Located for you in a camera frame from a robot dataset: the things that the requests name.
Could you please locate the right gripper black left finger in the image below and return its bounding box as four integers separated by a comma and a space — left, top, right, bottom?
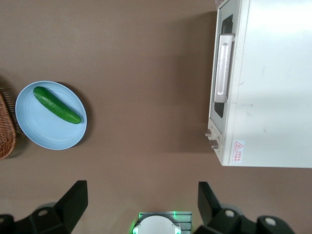
0, 180, 89, 234

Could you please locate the oven door with silver handle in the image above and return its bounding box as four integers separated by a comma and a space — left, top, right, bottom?
208, 3, 245, 129

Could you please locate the brown table cover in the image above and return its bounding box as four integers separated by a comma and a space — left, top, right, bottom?
0, 0, 312, 234

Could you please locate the white toaster oven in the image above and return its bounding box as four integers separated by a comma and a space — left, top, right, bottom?
204, 0, 312, 169

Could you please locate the brown wicker basket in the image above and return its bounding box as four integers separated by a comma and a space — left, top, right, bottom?
0, 75, 17, 160

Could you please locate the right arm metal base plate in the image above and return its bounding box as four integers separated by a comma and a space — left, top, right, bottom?
138, 212, 193, 234

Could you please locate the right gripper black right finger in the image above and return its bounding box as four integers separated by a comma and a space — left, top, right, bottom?
196, 181, 298, 234

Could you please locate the green cucumber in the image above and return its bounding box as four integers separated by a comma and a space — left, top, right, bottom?
33, 86, 82, 125

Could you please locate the light blue plate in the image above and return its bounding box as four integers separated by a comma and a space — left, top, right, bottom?
15, 81, 88, 150

